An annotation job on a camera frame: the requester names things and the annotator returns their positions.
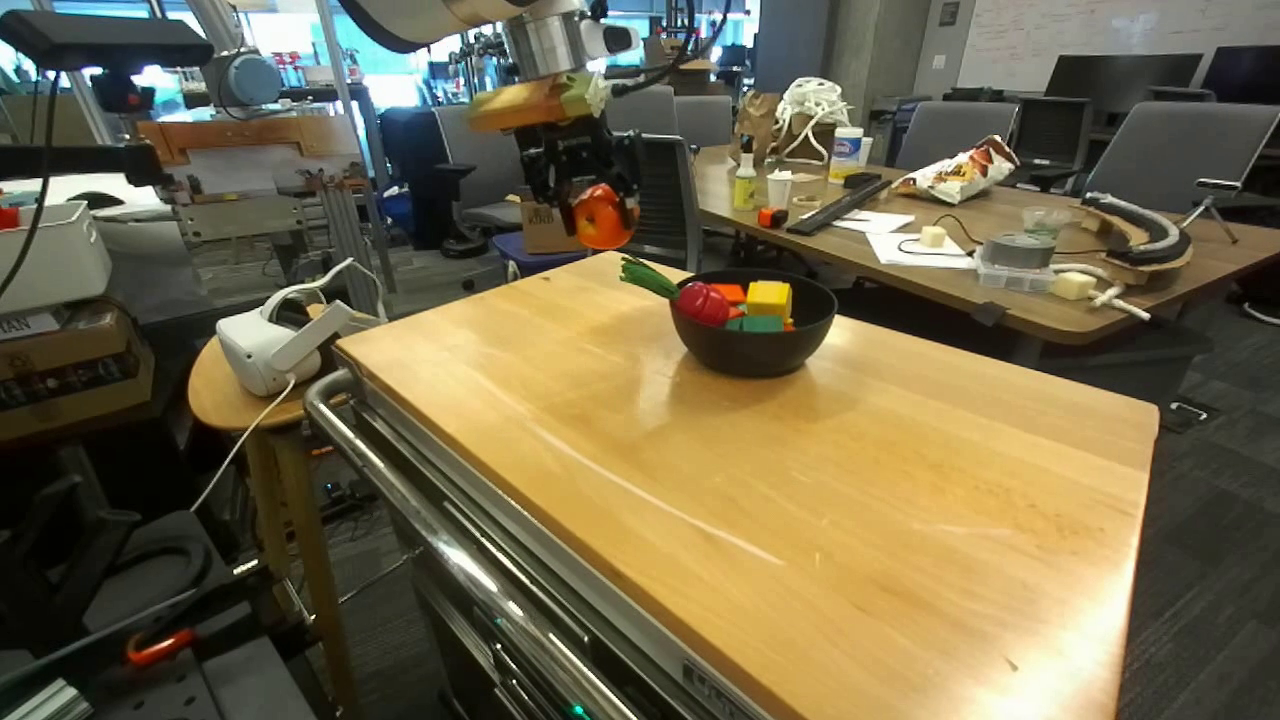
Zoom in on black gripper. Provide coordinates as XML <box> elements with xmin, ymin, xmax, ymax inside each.
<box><xmin>518</xmin><ymin>114</ymin><xmax>640</xmax><ymax>224</ymax></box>

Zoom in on red toy radish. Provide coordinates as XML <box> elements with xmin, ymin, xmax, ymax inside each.
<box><xmin>619</xmin><ymin>256</ymin><xmax>734</xmax><ymax>329</ymax></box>

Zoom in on yellow block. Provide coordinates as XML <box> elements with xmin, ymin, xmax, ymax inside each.
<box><xmin>746</xmin><ymin>278</ymin><xmax>792</xmax><ymax>324</ymax></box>

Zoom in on orange red toy apple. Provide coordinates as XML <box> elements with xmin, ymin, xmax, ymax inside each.
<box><xmin>574</xmin><ymin>184</ymin><xmax>636</xmax><ymax>252</ymax></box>

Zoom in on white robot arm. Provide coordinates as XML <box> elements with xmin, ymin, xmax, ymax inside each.
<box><xmin>341</xmin><ymin>0</ymin><xmax>640</xmax><ymax>227</ymax></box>

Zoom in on black bowl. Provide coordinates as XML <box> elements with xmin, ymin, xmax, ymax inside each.
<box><xmin>669</xmin><ymin>271</ymin><xmax>838</xmax><ymax>379</ymax></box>

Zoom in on black keyboard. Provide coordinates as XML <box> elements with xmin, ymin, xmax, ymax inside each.
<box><xmin>787</xmin><ymin>170</ymin><xmax>893</xmax><ymax>235</ymax></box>

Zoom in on white VR headset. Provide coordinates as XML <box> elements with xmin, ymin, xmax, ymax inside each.
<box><xmin>217</xmin><ymin>256</ymin><xmax>387</xmax><ymax>397</ymax></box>

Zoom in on white paper sheets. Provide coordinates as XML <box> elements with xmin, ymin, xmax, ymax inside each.
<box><xmin>839</xmin><ymin>211</ymin><xmax>973</xmax><ymax>271</ymax></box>

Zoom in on steel tool cart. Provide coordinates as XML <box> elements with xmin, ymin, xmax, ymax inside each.
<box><xmin>310</xmin><ymin>256</ymin><xmax>1160</xmax><ymax>720</ymax></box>

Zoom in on chip bag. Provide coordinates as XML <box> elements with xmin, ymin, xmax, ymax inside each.
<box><xmin>895</xmin><ymin>135</ymin><xmax>1020</xmax><ymax>203</ymax></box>

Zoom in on round wooden stool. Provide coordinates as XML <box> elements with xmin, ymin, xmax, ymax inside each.
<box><xmin>187</xmin><ymin>341</ymin><xmax>357</xmax><ymax>720</ymax></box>

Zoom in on wooden office desk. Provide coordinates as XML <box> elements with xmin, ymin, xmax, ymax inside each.
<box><xmin>694</xmin><ymin>147</ymin><xmax>1280</xmax><ymax>346</ymax></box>

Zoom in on grey office chair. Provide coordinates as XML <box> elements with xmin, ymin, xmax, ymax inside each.
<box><xmin>1083</xmin><ymin>99</ymin><xmax>1280</xmax><ymax>211</ymax></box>

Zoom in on wrist camera with wood mount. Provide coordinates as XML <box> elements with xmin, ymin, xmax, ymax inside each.
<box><xmin>470</xmin><ymin>72</ymin><xmax>611</xmax><ymax>130</ymax></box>

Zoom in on white headset cable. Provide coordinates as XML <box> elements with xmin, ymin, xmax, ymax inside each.
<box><xmin>186</xmin><ymin>372</ymin><xmax>303</xmax><ymax>521</ymax></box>

